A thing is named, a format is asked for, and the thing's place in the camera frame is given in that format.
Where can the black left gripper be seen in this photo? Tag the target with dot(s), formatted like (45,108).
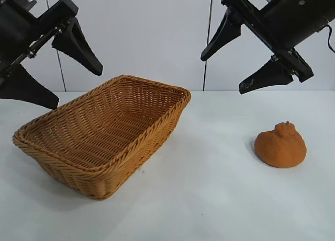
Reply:
(15,24)

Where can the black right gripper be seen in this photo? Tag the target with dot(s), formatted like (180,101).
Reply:
(293,18)

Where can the woven wicker rectangular basket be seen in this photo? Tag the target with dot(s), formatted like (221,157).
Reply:
(104,126)

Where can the bumpy orange fruit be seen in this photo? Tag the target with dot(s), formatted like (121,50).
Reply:
(280,149)

